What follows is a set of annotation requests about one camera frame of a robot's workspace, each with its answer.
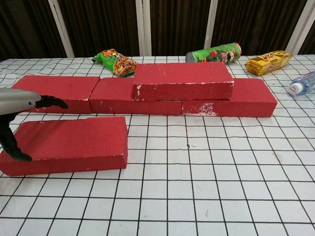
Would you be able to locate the white black checkered tablecloth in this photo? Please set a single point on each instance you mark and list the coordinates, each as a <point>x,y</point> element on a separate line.
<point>197,196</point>

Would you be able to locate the yellow biscuit pack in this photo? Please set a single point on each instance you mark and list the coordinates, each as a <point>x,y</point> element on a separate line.
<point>268,62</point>

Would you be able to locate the green chips can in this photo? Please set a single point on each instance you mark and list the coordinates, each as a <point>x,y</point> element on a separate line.
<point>211,54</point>

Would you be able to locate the green snack bag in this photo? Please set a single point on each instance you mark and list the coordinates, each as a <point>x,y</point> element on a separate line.
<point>118,64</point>

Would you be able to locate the red brick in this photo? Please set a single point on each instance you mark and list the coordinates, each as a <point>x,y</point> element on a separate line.
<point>73,91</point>
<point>113,103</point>
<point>251,100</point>
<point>73,142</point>
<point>182,76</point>

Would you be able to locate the white metal frame post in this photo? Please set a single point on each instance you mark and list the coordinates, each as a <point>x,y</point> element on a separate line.
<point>61,27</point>
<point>144,27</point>
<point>301,27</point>
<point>212,22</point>

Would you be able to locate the clear water bottle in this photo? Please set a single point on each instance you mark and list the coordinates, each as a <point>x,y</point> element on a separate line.
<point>302,84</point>

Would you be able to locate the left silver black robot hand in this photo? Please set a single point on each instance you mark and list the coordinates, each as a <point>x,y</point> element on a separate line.
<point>17,102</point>

